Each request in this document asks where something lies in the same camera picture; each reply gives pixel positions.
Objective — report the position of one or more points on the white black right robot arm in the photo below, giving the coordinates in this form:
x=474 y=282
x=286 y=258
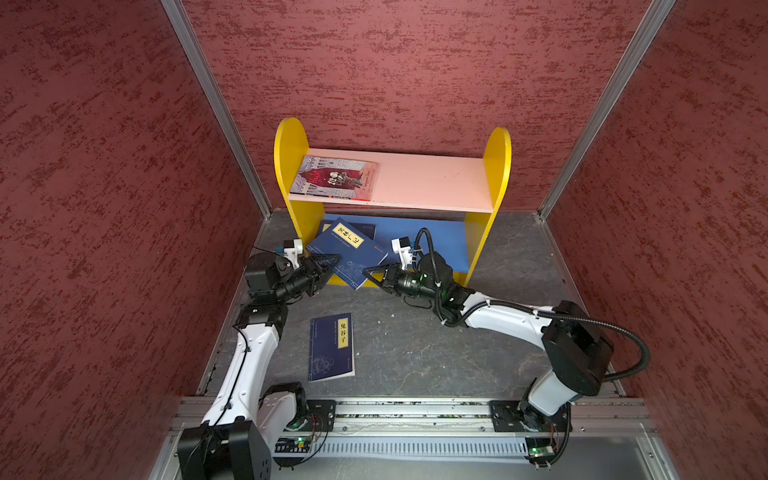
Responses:
x=576 y=348

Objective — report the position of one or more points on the right aluminium corner post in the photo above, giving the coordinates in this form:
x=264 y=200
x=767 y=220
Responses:
x=645 y=33

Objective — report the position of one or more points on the aluminium corner post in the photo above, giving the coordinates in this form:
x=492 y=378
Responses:
x=645 y=33
x=184 y=32

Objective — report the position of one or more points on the left green circuit board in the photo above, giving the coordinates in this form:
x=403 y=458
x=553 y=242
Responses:
x=293 y=446

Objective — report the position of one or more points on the pink Hamlet picture book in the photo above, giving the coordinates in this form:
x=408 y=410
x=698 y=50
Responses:
x=335 y=178

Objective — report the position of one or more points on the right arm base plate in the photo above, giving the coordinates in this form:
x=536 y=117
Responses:
x=516 y=417

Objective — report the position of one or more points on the yellow pink blue bookshelf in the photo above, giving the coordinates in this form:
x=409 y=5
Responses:
x=457 y=198

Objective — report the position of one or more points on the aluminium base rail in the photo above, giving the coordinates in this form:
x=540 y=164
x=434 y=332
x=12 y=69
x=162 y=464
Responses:
x=357 y=417

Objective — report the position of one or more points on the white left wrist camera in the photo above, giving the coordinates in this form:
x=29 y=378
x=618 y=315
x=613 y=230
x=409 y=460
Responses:
x=293 y=250

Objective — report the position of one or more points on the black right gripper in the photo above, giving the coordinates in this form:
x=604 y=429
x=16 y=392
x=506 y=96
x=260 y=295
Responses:
x=392 y=277

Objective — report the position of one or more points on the blue chinese book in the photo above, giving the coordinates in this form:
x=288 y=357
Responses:
x=331 y=348
x=367 y=229
x=356 y=251

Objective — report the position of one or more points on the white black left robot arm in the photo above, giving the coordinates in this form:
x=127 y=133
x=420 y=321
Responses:
x=239 y=432

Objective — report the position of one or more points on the green circuit board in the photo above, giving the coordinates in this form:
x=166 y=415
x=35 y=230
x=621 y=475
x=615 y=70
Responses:
x=540 y=451
x=293 y=446

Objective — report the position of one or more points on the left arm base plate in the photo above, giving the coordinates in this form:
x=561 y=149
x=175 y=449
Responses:
x=320 y=417

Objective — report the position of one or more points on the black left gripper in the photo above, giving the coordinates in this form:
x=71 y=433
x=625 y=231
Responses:
x=316 y=278

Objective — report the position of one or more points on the left aluminium corner post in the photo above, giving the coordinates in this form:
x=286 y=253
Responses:
x=184 y=32

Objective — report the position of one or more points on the right green circuit board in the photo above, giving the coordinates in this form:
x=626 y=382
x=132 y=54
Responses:
x=540 y=451

